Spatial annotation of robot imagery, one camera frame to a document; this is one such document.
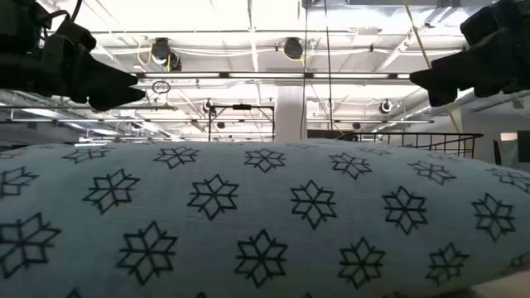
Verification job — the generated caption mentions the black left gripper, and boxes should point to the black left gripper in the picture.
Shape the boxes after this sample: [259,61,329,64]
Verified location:
[0,39,147,112]

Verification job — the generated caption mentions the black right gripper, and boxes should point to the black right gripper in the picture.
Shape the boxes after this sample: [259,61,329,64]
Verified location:
[409,0,530,108]

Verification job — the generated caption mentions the blue star-patterned cloth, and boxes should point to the blue star-patterned cloth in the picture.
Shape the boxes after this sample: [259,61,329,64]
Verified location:
[0,138,530,298]

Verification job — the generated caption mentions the black monitor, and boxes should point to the black monitor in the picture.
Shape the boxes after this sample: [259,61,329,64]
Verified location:
[306,129,359,142]
[516,129,530,163]

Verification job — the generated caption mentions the long ceiling light strip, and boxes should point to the long ceiling light strip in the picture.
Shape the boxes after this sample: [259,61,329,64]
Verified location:
[135,71,412,81]

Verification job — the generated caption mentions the white square pillar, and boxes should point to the white square pillar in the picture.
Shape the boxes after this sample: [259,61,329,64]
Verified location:
[275,85,308,143]

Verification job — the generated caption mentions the coiled black cable loop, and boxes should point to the coiled black cable loop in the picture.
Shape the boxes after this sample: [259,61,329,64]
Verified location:
[151,79,172,95]

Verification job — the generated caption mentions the yellow hanging cable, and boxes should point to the yellow hanging cable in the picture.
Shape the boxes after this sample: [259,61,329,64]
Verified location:
[403,0,461,133]

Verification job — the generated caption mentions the black wire basket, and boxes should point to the black wire basket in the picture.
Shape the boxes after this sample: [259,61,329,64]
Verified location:
[337,131,484,159]

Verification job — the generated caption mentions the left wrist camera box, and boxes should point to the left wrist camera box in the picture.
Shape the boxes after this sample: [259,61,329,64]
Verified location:
[43,18,98,53]

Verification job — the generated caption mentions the black hanging cable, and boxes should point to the black hanging cable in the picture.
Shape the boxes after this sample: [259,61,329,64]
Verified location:
[299,0,310,141]
[323,0,334,132]

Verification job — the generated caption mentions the black metal stand frame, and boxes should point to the black metal stand frame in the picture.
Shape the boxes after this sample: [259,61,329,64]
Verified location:
[207,103,276,142]

